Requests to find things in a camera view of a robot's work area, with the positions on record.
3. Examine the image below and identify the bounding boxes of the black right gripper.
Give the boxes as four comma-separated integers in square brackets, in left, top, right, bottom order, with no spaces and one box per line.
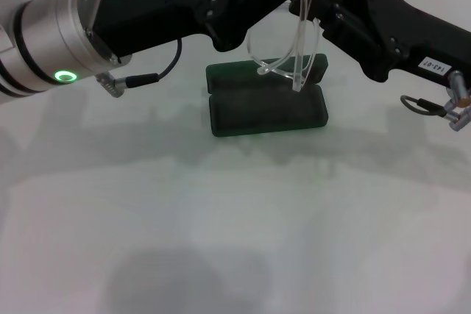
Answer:
[288,0,471,89]

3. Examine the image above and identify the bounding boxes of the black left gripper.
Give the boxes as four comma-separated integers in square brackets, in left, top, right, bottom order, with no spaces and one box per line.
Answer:
[91,0,297,58]

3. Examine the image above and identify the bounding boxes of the clear plastic glasses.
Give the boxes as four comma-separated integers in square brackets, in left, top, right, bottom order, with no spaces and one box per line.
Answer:
[245,0,332,93]

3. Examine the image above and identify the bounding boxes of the green glasses case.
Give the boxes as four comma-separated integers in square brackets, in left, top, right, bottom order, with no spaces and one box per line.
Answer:
[205,52,329,140]

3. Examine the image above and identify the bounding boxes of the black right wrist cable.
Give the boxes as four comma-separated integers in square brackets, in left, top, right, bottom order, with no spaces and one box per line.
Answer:
[400,70,471,132]

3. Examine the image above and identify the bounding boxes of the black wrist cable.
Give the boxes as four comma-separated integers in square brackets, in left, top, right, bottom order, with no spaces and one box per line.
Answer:
[94,36,184,99]
[400,70,471,132]

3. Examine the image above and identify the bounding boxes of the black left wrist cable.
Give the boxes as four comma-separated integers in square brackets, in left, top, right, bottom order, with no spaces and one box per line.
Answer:
[94,36,184,99]

